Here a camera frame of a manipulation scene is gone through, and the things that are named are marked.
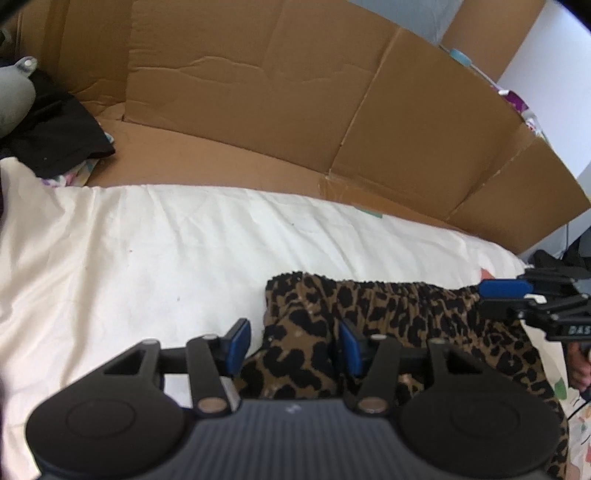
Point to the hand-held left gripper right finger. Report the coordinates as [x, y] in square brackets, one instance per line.
[350, 350]

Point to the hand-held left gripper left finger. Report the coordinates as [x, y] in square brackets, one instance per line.
[240, 344]

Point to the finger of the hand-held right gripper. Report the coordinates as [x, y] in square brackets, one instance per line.
[508, 308]
[503, 288]

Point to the leopard print pants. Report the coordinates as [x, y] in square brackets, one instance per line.
[415, 314]

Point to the person's right hand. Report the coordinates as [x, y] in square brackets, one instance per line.
[579, 364]

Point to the bear print blanket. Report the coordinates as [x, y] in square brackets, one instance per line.
[115, 258]

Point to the purple white packet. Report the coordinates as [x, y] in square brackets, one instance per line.
[517, 101]

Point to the floral patterned cloth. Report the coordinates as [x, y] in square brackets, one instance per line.
[76, 173]

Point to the white detergent bottle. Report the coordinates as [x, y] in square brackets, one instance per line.
[461, 55]

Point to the flattened cardboard box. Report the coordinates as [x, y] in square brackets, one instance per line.
[277, 92]

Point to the tall cardboard box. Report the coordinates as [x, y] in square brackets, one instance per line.
[498, 32]

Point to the black shirt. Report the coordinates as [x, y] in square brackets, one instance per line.
[60, 129]

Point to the grey wrapped panel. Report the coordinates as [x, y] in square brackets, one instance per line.
[415, 18]

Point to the grey neck pillow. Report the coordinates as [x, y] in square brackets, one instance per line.
[14, 92]

